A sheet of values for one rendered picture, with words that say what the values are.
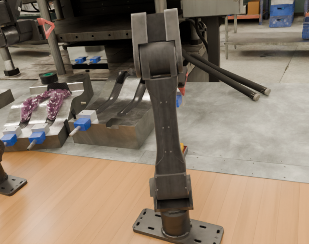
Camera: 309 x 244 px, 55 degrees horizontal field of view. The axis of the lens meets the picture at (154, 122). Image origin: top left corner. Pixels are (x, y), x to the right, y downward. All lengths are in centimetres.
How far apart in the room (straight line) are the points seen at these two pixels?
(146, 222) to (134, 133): 34
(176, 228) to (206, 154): 34
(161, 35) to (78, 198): 49
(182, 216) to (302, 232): 26
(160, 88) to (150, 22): 14
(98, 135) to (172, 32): 56
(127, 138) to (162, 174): 40
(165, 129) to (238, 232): 29
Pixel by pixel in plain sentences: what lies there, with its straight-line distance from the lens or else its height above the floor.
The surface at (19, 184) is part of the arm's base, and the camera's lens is 99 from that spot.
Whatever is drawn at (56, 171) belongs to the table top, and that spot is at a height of 80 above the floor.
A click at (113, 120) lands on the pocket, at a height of 88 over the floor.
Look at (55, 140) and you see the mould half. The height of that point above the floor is 83.
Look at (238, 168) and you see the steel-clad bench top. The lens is 88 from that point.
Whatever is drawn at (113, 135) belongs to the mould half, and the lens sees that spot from 101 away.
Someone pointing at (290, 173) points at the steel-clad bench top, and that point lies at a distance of 88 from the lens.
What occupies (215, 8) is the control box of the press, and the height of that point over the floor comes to 111.
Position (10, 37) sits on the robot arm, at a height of 120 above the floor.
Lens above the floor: 133
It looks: 27 degrees down
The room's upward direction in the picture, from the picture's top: 8 degrees counter-clockwise
